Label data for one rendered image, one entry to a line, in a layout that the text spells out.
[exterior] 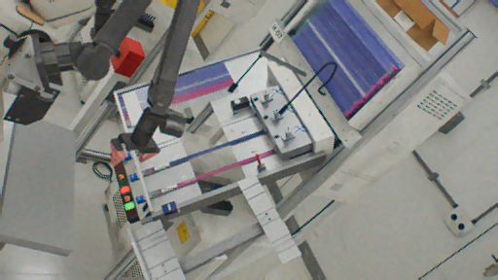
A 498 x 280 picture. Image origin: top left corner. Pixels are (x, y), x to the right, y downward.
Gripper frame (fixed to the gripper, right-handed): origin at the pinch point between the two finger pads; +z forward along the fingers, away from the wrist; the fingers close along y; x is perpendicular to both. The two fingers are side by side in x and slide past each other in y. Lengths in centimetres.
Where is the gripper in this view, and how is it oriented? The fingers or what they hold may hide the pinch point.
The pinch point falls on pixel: (127, 161)
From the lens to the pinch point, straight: 153.6
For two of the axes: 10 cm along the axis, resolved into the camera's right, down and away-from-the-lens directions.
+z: -4.9, 7.1, 5.0
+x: -5.6, -7.0, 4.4
